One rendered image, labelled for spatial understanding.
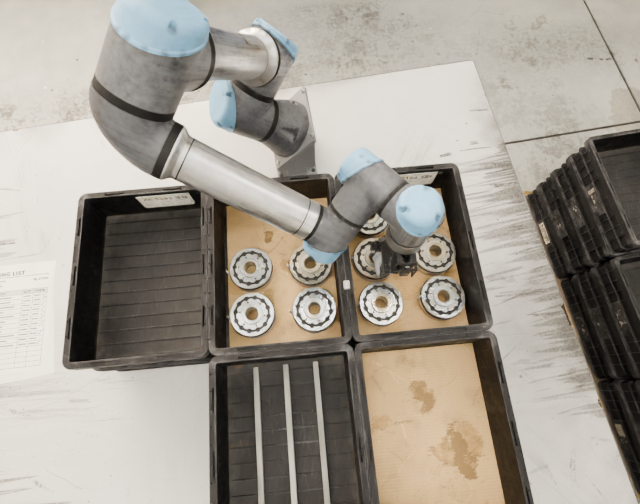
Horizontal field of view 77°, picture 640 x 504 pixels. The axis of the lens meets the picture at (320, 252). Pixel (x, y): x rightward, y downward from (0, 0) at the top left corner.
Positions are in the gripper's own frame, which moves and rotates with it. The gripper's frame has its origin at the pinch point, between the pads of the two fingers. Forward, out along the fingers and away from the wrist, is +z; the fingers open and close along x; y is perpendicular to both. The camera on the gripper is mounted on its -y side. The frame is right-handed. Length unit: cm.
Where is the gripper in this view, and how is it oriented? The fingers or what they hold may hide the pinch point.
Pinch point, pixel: (387, 257)
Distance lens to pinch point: 99.4
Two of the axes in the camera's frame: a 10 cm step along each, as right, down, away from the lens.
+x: 10.0, -0.2, 0.0
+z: 0.1, 3.1, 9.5
